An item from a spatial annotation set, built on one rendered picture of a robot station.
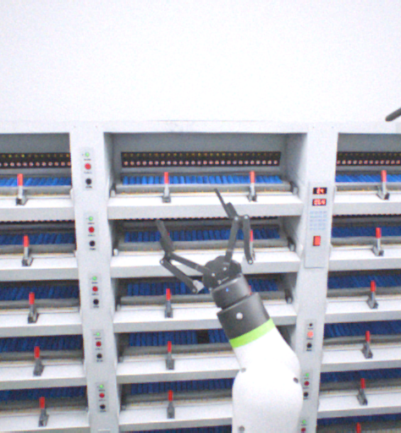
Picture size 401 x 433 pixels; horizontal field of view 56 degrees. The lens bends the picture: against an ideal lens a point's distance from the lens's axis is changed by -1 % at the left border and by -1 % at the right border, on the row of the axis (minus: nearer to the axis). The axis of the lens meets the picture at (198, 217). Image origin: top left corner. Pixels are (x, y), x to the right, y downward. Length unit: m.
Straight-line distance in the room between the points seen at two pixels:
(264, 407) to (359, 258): 0.84
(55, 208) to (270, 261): 0.68
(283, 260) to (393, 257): 0.38
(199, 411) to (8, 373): 0.66
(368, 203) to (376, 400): 0.75
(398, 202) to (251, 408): 0.93
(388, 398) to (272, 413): 1.12
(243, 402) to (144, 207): 0.70
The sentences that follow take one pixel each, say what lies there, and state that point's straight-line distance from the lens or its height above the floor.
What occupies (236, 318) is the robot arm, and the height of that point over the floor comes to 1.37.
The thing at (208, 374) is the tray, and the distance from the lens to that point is 1.39.
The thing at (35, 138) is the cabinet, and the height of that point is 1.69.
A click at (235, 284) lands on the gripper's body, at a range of 0.73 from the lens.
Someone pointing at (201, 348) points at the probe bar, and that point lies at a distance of 1.41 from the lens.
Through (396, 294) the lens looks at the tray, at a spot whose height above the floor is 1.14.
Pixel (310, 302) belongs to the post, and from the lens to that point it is 1.34.
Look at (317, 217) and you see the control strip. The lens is 1.25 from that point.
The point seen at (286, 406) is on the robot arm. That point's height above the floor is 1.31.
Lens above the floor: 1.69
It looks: 12 degrees down
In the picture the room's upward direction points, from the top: straight up
